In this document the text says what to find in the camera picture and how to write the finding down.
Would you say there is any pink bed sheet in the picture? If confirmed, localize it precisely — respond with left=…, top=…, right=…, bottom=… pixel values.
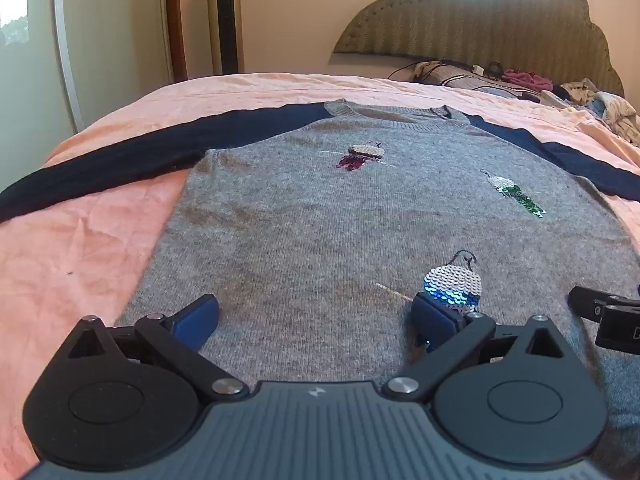
left=0, top=72, right=640, bottom=480

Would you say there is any pink crumpled cloth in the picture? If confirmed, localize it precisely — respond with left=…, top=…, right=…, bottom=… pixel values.
left=502, top=68, right=554, bottom=92

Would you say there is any sliding wardrobe door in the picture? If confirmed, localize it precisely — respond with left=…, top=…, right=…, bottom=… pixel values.
left=0, top=0, right=175, bottom=196

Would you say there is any grey sweater with navy sleeves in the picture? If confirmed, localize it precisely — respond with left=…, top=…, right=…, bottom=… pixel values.
left=0, top=100, right=640, bottom=461

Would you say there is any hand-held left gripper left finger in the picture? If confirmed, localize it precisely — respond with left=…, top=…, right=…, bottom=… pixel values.
left=65, top=294, right=251, bottom=402

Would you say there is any pile of light clothes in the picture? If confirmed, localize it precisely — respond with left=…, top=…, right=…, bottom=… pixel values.
left=559, top=77, right=640, bottom=145

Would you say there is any olive padded headboard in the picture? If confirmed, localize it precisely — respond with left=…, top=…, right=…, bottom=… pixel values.
left=332, top=0, right=626, bottom=98

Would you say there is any gold tower fan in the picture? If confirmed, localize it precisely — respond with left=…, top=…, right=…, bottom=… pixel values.
left=206, top=0, right=246, bottom=77

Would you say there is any striped pillow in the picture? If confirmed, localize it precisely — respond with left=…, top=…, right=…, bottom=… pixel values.
left=412, top=60, right=541, bottom=100

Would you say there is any brown wooden door frame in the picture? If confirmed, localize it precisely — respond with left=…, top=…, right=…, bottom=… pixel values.
left=164, top=0, right=189, bottom=84

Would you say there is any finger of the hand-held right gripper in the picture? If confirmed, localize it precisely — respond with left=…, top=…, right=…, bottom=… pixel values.
left=568, top=285, right=640, bottom=323

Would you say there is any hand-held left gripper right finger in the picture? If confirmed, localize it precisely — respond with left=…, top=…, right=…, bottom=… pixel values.
left=382, top=292, right=576, bottom=402

